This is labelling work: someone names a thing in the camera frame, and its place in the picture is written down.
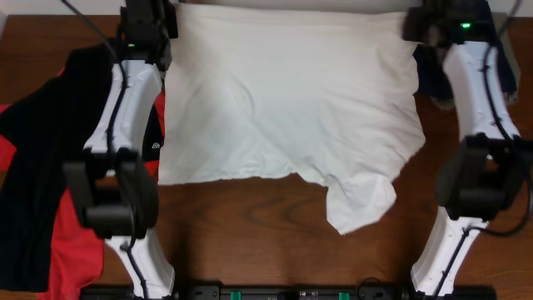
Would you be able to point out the white t-shirt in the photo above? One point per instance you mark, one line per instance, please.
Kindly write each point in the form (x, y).
(328, 96)

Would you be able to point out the black t-shirt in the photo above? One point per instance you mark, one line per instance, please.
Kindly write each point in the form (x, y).
(79, 155)

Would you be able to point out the red-orange t-shirt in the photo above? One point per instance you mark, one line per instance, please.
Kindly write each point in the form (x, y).
(44, 248)

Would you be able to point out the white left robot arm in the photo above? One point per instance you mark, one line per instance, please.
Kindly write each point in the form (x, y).
(112, 190)

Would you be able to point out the grey-beige folded garment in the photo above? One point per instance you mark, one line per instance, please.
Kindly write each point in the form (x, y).
(512, 62)

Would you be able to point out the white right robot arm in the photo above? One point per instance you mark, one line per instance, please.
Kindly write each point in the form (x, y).
(492, 162)

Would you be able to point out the dark navy folded garment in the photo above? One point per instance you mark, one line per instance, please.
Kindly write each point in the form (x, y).
(433, 79)

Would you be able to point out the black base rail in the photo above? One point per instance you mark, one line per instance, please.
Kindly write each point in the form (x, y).
(368, 290)

